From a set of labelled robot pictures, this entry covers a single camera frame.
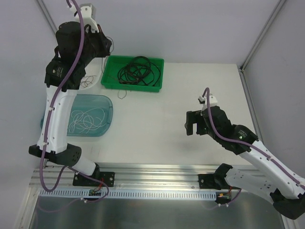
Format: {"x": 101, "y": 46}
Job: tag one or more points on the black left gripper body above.
{"x": 103, "y": 44}

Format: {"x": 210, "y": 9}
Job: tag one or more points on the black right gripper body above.
{"x": 198, "y": 122}

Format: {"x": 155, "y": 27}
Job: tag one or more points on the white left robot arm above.
{"x": 62, "y": 76}

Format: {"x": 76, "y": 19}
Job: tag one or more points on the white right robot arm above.
{"x": 283, "y": 188}

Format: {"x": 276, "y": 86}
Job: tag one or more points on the white plastic basin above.
{"x": 94, "y": 71}

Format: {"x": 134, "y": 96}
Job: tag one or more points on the green plastic tray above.
{"x": 130, "y": 73}

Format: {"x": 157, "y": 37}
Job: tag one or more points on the teal translucent plastic bin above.
{"x": 70, "y": 114}

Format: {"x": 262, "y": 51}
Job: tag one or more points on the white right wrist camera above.
{"x": 204, "y": 100}

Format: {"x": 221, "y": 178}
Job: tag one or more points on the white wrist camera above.
{"x": 88, "y": 15}
{"x": 204, "y": 100}

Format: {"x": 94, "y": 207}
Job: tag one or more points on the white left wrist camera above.
{"x": 88, "y": 15}

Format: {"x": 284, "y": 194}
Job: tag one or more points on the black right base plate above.
{"x": 212, "y": 181}

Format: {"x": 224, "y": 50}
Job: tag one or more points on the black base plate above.
{"x": 107, "y": 178}
{"x": 212, "y": 181}

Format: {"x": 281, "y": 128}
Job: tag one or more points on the aluminium mounting rail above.
{"x": 141, "y": 176}

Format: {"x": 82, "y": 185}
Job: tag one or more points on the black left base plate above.
{"x": 107, "y": 178}

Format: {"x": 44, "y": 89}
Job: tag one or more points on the white slotted cable duct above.
{"x": 131, "y": 194}

